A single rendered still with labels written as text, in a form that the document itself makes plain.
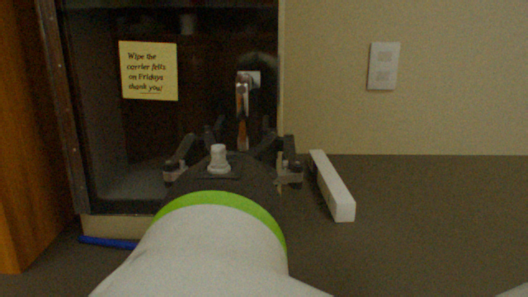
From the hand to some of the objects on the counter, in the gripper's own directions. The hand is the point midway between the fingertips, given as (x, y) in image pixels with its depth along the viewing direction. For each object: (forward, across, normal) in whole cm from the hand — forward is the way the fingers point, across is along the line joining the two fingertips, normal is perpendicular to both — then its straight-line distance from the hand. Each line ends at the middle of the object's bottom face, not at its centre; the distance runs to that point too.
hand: (242, 132), depth 49 cm
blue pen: (+4, +20, +20) cm, 29 cm away
